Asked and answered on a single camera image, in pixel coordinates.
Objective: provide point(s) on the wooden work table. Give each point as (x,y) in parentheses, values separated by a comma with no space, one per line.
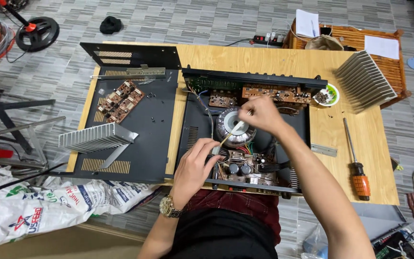
(354,144)

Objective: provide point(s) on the white paper sheet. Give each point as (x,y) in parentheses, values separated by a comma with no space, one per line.
(382,46)

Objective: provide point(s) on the brown front circuit board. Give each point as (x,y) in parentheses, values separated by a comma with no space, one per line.
(264,92)

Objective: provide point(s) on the toroidal transformer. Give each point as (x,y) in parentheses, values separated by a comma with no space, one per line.
(228,126)

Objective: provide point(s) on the pale yellow insulating tape strip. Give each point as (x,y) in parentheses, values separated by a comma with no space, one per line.
(230,135)

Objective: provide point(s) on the black amplifier top cover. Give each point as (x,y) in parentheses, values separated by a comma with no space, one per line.
(146,118)

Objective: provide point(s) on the small bowl of screws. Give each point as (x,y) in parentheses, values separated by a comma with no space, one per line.
(327,95)

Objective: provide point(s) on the grey metal strip part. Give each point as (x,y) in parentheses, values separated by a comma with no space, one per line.
(135,73)

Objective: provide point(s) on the person's black trousers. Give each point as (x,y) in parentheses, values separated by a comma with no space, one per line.
(225,237)

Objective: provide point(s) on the black cloth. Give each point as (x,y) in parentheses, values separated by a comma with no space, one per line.
(110,25)

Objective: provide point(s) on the brown power supply circuit board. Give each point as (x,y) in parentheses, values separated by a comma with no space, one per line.
(244,169)

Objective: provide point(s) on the wooden slatted chair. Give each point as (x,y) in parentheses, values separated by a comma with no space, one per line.
(358,43)

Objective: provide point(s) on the person's left hand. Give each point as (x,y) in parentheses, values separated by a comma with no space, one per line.
(191,169)

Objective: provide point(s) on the heap of electronics and bags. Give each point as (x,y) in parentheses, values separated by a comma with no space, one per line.
(397,243)

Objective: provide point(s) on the grey metal bracket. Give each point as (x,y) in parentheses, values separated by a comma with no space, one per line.
(323,149)

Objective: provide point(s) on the large aluminium heat sink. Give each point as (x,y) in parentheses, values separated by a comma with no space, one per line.
(365,81)

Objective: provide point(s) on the person's right hand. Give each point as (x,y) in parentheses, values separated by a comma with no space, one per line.
(264,115)

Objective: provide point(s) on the metal frame rack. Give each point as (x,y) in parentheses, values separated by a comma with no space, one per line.
(9,126)

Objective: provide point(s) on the black amplifier chassis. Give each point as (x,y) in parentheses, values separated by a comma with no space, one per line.
(199,136)

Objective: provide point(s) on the black power strip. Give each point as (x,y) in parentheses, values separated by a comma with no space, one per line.
(267,39)

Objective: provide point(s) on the brown detached circuit board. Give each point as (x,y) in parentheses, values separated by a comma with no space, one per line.
(120,101)

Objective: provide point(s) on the black round stand base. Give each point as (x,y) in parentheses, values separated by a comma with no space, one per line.
(36,32)

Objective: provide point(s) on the person's right fingers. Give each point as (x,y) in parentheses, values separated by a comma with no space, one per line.
(247,112)

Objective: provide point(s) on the white printed woven sack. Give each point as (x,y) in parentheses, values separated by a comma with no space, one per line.
(49,205)

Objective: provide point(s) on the person's dark red shirt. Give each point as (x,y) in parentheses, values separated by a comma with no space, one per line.
(243,205)

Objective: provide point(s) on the beige cloth bag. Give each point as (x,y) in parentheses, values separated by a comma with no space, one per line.
(323,43)

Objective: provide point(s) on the gold wristwatch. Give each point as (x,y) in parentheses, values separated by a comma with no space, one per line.
(169,207)

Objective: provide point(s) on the small aluminium heat sink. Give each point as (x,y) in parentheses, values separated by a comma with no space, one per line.
(93,137)

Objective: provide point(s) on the white paper with pen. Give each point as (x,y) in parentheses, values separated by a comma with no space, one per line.
(307,23)

